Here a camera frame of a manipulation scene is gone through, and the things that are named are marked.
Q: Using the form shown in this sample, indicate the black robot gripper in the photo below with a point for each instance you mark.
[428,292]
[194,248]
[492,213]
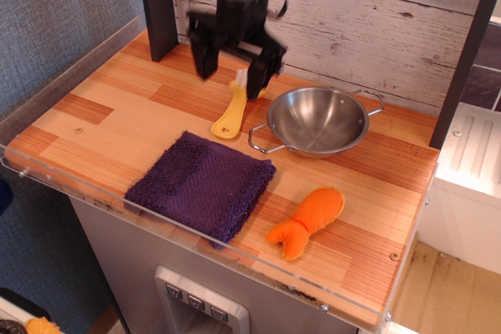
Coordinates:
[239,29]

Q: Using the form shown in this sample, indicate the yellow dish brush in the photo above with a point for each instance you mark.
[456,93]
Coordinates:
[229,123]

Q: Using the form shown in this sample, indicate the silver two-handled pot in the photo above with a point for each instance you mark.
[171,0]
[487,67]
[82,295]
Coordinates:
[319,122]

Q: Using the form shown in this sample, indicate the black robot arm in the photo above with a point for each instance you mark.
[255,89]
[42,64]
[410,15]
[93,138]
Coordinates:
[238,28]

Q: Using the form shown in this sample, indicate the purple folded cloth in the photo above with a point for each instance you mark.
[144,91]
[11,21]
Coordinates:
[205,186]

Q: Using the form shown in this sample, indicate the orange plush fish toy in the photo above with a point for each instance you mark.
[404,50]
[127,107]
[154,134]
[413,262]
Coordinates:
[317,210]

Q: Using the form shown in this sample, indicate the grey toy fridge cabinet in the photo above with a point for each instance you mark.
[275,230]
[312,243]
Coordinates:
[129,255]

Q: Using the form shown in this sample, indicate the clear acrylic front guard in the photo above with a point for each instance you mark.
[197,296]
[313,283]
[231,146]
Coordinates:
[351,267]

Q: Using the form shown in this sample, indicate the silver dispenser panel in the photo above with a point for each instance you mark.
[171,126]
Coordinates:
[190,307]

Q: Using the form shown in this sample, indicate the orange object bottom left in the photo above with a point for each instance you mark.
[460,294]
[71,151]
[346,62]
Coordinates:
[32,326]

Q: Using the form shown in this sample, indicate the dark right post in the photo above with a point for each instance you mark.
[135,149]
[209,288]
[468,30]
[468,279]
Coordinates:
[472,44]

